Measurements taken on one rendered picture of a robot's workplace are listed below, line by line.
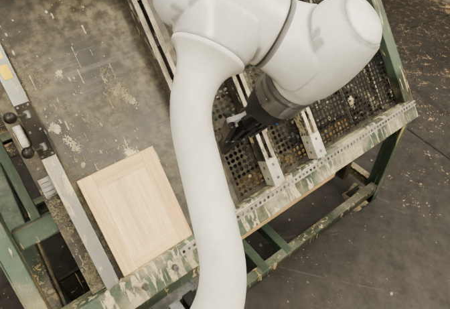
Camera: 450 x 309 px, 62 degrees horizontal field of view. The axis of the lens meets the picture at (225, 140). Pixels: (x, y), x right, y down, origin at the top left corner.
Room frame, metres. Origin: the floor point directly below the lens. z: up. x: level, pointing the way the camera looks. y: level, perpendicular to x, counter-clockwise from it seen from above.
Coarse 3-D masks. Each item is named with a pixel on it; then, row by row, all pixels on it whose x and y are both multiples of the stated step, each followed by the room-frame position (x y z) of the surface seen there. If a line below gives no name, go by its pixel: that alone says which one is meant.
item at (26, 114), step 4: (8, 112) 0.90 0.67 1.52; (24, 112) 0.98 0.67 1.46; (28, 112) 0.98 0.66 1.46; (4, 116) 0.89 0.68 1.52; (8, 116) 0.89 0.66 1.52; (12, 116) 0.89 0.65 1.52; (16, 116) 0.90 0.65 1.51; (20, 116) 0.94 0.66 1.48; (24, 116) 0.96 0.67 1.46; (28, 116) 0.97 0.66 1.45; (4, 120) 0.88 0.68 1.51; (8, 120) 0.88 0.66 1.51; (12, 120) 0.88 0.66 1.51; (16, 120) 0.90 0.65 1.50
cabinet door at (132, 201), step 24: (120, 168) 0.97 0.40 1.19; (144, 168) 1.01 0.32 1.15; (96, 192) 0.88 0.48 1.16; (120, 192) 0.91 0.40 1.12; (144, 192) 0.94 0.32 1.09; (168, 192) 0.97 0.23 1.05; (96, 216) 0.82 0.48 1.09; (120, 216) 0.85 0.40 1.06; (144, 216) 0.87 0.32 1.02; (168, 216) 0.90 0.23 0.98; (120, 240) 0.78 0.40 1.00; (144, 240) 0.81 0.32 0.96; (168, 240) 0.83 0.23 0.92; (120, 264) 0.72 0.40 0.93
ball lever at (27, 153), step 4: (40, 144) 0.92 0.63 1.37; (44, 144) 0.92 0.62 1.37; (24, 148) 0.84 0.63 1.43; (28, 148) 0.84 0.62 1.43; (32, 148) 0.85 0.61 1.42; (36, 148) 0.88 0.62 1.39; (40, 148) 0.90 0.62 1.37; (44, 148) 0.91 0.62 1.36; (24, 152) 0.82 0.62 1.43; (28, 152) 0.83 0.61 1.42; (32, 152) 0.83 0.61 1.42; (24, 156) 0.82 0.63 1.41; (28, 156) 0.82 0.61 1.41; (32, 156) 0.83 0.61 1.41
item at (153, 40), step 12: (132, 0) 1.41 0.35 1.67; (144, 0) 1.43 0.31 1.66; (132, 12) 1.42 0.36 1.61; (144, 12) 1.42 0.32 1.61; (144, 24) 1.36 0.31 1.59; (156, 24) 1.38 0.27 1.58; (144, 36) 1.36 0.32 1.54; (156, 36) 1.36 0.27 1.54; (156, 48) 1.32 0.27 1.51; (156, 60) 1.29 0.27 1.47; (168, 60) 1.30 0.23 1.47; (156, 72) 1.31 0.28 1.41; (168, 72) 1.30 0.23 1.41; (168, 84) 1.23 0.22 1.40; (168, 96) 1.24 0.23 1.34
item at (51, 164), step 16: (0, 48) 1.12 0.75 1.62; (0, 64) 1.08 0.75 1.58; (0, 80) 1.06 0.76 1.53; (16, 80) 1.06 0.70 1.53; (16, 96) 1.02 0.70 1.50; (16, 112) 1.00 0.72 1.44; (48, 160) 0.90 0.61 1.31; (64, 176) 0.88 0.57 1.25; (64, 192) 0.84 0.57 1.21; (80, 208) 0.81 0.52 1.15; (80, 224) 0.77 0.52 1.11; (96, 240) 0.75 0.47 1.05; (96, 256) 0.71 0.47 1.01; (112, 272) 0.68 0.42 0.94
